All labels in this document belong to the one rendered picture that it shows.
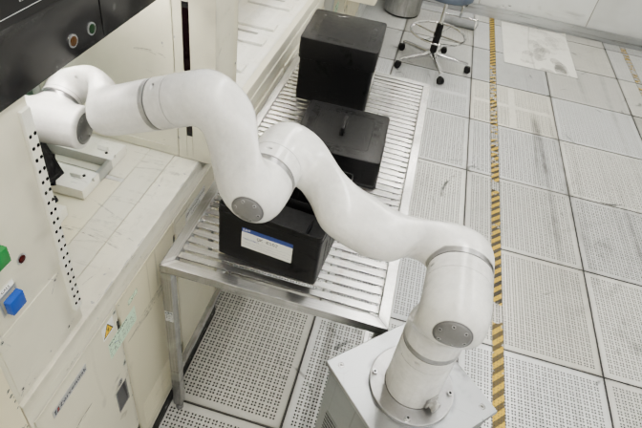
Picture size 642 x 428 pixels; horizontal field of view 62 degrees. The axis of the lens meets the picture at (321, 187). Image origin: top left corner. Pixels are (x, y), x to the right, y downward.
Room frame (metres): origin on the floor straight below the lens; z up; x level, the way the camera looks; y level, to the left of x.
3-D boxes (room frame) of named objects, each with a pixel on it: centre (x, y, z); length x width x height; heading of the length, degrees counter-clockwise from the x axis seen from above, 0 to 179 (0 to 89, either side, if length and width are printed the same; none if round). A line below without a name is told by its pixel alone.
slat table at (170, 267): (1.47, -0.01, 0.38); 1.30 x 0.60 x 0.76; 172
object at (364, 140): (1.47, -0.04, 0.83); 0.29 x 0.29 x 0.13; 84
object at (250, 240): (1.04, 0.08, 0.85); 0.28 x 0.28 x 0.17; 77
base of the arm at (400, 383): (0.65, -0.27, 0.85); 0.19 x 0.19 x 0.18
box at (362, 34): (1.90, 0.01, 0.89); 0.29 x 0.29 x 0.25; 84
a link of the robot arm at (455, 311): (0.61, -0.27, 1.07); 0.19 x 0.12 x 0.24; 170
